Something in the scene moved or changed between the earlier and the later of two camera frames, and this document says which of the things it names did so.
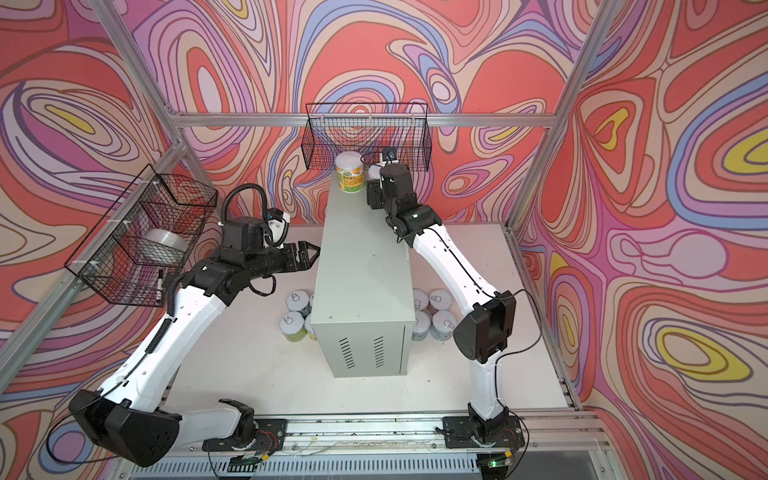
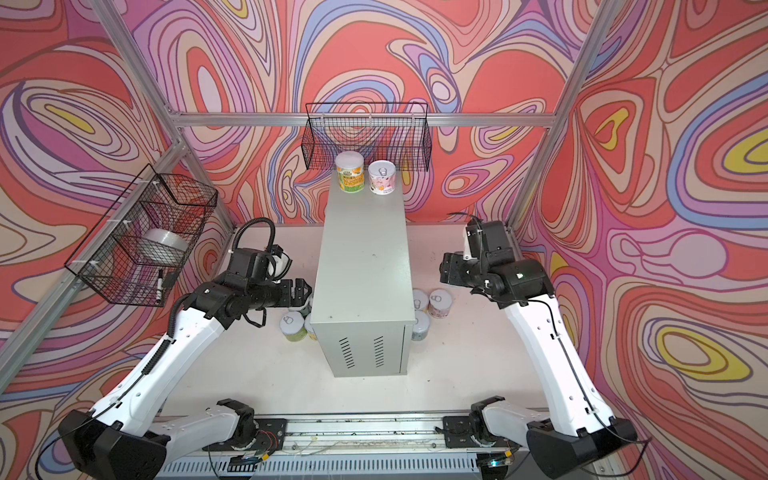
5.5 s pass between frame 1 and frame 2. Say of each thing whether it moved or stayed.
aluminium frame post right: stayed
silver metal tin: stayed
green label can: stayed
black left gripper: moved
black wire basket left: stayed
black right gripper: moved
